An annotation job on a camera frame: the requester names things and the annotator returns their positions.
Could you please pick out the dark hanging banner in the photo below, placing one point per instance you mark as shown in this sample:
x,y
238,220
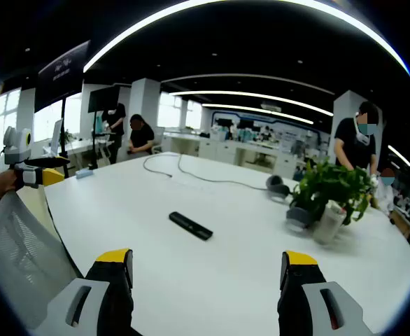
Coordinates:
x,y
61,75

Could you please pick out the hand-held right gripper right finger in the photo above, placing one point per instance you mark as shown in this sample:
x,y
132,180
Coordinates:
x,y
296,290

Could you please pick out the green potted plant white pot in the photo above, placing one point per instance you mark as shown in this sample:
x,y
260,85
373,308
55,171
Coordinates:
x,y
331,185

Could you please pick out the curved ceiling light strip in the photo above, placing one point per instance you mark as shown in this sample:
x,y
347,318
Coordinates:
x,y
226,21

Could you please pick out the white monitor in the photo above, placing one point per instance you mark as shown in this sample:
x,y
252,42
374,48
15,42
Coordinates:
x,y
56,138

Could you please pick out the grey round device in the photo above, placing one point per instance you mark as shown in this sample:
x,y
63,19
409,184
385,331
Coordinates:
x,y
297,217

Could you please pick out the white mesh basket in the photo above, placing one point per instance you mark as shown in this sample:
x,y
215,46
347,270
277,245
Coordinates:
x,y
19,252

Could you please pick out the black stand pole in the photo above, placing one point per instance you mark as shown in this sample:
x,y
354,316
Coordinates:
x,y
63,133

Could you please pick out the grey headphones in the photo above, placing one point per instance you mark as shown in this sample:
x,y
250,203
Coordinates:
x,y
278,189

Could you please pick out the light blue box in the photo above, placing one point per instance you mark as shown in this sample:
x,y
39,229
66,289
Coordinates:
x,y
84,173

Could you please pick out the black remote control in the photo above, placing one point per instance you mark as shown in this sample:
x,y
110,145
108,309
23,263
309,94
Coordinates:
x,y
191,225

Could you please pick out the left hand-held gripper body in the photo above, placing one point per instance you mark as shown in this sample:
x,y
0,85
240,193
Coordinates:
x,y
16,145

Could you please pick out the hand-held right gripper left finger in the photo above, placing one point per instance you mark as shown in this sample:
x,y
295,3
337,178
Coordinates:
x,y
115,290

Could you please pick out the white ceiling light strip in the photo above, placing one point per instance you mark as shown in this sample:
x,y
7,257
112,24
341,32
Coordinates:
x,y
254,96
261,110

